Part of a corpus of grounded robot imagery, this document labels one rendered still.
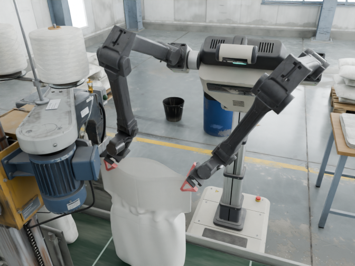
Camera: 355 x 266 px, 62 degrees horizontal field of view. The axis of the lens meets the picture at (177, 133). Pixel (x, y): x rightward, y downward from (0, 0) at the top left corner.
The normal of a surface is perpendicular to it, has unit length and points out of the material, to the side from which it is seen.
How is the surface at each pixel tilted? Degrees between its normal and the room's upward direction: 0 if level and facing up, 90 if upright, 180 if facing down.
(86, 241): 0
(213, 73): 40
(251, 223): 0
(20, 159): 0
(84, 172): 90
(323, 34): 90
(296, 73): 59
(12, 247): 90
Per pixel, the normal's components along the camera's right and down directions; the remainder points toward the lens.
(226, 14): -0.33, 0.48
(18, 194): 0.94, 0.15
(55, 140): 0.61, 0.40
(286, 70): -0.29, -0.03
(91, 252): -0.02, -0.86
